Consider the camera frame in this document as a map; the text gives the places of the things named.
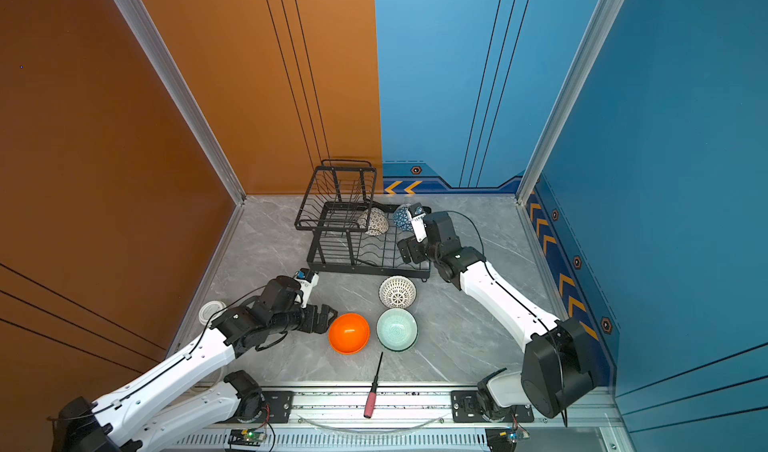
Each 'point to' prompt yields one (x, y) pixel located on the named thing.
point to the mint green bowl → (397, 330)
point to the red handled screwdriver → (369, 408)
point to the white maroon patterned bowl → (397, 291)
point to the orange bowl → (349, 333)
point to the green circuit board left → (247, 436)
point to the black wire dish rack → (352, 233)
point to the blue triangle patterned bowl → (402, 217)
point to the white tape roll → (211, 310)
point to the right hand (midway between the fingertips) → (413, 234)
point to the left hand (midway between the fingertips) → (325, 307)
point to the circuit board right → (504, 439)
